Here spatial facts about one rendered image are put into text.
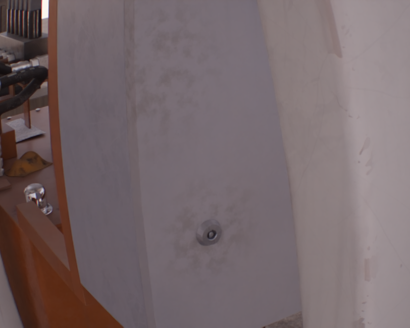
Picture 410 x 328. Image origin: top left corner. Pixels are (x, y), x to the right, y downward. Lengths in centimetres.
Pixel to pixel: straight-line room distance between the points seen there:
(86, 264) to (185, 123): 29
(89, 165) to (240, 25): 23
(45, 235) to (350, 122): 86
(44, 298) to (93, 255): 45
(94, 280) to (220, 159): 26
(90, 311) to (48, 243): 31
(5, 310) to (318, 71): 119
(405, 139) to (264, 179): 46
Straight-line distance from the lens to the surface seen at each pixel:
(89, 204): 79
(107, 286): 81
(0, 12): 314
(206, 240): 69
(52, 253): 102
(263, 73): 69
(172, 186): 66
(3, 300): 138
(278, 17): 26
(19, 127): 182
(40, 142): 165
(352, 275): 27
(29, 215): 115
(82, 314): 132
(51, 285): 125
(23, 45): 148
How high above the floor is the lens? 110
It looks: 20 degrees down
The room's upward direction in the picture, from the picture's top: 2 degrees counter-clockwise
